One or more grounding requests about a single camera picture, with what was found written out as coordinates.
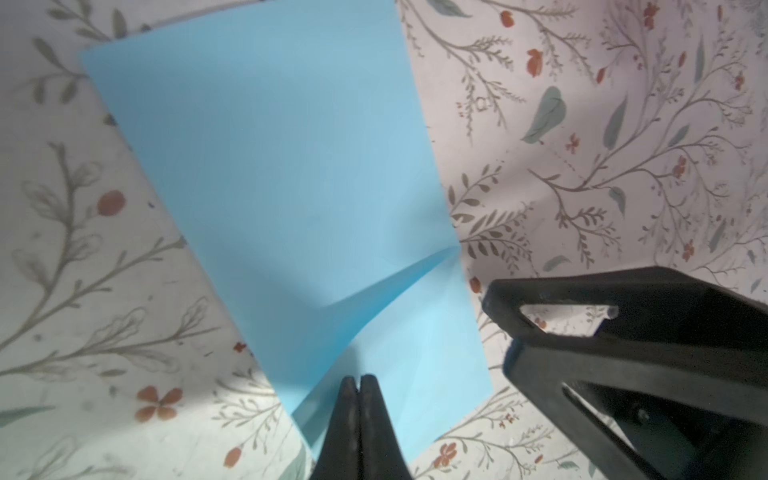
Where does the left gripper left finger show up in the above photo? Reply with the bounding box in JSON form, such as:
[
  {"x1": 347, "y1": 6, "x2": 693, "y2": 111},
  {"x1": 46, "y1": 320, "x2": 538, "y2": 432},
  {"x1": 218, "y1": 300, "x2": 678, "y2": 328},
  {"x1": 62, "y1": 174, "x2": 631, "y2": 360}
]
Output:
[{"x1": 310, "y1": 376, "x2": 362, "y2": 480}]

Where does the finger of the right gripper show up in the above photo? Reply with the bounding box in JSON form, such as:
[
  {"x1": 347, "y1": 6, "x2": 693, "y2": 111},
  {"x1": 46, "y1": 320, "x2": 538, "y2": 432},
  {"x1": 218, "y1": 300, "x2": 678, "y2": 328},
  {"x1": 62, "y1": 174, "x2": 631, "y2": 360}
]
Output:
[
  {"x1": 482, "y1": 267, "x2": 767, "y2": 424},
  {"x1": 503, "y1": 341, "x2": 662, "y2": 479}
]

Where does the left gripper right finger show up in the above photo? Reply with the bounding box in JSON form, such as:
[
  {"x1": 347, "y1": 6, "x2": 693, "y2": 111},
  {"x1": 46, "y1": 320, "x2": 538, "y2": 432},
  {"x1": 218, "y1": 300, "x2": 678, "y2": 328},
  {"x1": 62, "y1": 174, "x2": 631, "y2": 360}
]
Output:
[{"x1": 359, "y1": 374, "x2": 412, "y2": 480}]

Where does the light blue paper sheet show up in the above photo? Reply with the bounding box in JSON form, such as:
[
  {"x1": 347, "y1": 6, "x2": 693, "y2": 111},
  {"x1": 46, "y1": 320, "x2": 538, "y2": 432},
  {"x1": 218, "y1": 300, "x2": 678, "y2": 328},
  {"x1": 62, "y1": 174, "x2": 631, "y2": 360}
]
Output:
[{"x1": 81, "y1": 1, "x2": 492, "y2": 461}]

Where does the floral patterned table mat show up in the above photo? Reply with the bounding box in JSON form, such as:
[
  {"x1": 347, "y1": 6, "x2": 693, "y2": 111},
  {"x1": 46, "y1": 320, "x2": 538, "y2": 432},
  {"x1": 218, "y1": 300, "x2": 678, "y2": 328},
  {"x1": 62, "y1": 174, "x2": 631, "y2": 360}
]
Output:
[{"x1": 1, "y1": 1, "x2": 767, "y2": 479}]

